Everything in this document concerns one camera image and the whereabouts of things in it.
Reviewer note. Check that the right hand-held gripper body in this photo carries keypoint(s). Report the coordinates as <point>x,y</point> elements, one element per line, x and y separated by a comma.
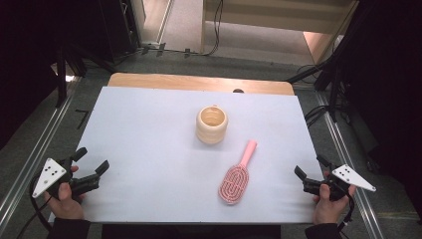
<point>348,176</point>

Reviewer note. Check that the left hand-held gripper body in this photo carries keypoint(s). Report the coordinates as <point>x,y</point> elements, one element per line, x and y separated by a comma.
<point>49,176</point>

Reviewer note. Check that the pink hairbrush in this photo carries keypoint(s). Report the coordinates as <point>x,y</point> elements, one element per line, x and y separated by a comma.
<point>236,181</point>

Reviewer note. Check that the beige ribbed cup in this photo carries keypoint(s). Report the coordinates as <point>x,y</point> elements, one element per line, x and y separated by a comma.
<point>211,131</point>

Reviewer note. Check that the person's left hand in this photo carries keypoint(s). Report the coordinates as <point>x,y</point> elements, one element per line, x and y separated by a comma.
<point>68,205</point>

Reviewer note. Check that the person's right hand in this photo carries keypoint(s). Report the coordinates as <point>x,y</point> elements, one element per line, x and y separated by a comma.
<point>326,209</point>

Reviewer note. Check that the white board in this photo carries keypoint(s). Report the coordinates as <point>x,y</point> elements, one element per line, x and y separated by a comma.
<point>159,149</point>

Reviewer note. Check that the black metal stand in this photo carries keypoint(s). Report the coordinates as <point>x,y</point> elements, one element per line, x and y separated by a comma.
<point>61,76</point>
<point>335,76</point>

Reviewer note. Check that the wooden table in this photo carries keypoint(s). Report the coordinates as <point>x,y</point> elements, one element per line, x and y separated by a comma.
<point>185,82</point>

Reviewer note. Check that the black cabinet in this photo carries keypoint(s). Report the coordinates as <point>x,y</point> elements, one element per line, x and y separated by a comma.
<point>117,30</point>

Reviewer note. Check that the beige wooden furniture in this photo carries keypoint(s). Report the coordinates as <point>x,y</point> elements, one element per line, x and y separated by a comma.
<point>272,13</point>

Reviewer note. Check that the metal floor rail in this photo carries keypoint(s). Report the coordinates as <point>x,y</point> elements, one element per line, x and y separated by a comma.
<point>351,172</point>
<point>33,159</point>

